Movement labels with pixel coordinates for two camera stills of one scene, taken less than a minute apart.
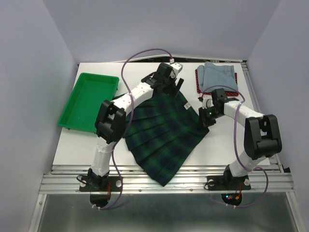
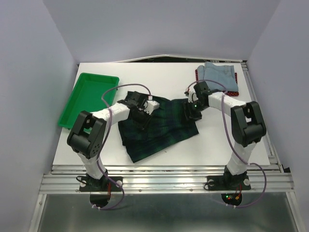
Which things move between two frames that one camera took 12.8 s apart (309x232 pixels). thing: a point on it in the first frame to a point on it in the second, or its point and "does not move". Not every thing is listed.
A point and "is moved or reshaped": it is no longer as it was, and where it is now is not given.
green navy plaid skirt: x=160 y=132 is moved or reshaped
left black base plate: x=100 y=183 does not move
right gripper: x=203 y=120 to x=193 y=116
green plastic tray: x=81 y=108 does not move
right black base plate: x=221 y=182 does not move
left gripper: x=173 y=90 to x=144 y=124
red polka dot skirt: x=229 y=94 does not move
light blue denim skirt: x=211 y=75 does not move
